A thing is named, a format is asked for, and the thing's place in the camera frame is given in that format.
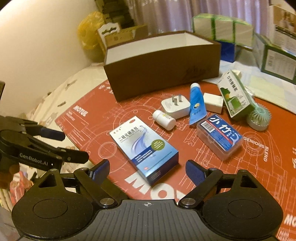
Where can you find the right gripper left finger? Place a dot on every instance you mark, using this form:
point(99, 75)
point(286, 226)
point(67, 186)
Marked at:
point(91, 180)

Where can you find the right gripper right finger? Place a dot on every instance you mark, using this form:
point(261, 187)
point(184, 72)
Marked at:
point(205, 180)

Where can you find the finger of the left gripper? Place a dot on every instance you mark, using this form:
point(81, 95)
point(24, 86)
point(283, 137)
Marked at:
point(61, 154)
point(39, 130)

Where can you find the clear floss pick box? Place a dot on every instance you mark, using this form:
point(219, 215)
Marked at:
point(219, 136)

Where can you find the blue white medicine box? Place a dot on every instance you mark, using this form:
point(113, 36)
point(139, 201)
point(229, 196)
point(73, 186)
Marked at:
point(150, 154)

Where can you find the white pill bottle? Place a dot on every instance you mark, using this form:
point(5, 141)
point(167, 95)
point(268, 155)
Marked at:
point(164, 120)

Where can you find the blue cream tube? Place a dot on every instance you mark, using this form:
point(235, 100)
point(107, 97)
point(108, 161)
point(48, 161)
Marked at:
point(197, 106)

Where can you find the white cube charger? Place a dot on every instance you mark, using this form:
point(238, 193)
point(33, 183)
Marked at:
point(213, 103)

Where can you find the white plug adapter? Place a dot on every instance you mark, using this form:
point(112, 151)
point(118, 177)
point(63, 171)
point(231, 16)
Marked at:
point(176, 106)

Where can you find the mint handheld fan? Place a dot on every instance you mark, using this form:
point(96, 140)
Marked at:
point(259, 118)

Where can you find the green white medicine box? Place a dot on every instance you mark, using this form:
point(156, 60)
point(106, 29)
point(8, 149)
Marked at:
point(238, 101)

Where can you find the person's left hand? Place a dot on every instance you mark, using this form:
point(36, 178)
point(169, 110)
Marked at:
point(7, 177)

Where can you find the cream patterned cloth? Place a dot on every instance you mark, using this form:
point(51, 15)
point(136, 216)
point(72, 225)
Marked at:
point(45, 114)

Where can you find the yellow plastic bag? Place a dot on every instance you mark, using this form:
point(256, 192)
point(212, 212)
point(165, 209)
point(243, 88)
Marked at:
point(89, 37)

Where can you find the brown cardboard storage box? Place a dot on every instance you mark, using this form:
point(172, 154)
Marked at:
point(161, 61)

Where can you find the dark blue box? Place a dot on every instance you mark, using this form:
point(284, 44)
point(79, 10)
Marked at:
point(229, 51)

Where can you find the green white carton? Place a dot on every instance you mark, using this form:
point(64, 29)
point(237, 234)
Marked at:
point(273, 60)

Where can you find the black folding cart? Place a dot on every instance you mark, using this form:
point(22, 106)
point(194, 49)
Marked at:
point(115, 11)

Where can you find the green tissue pack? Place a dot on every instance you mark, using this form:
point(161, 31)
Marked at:
point(224, 28)

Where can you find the mauve curtain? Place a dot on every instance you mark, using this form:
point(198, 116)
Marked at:
point(176, 15)

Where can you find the white product box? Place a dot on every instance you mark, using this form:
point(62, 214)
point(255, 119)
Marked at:
point(282, 28)

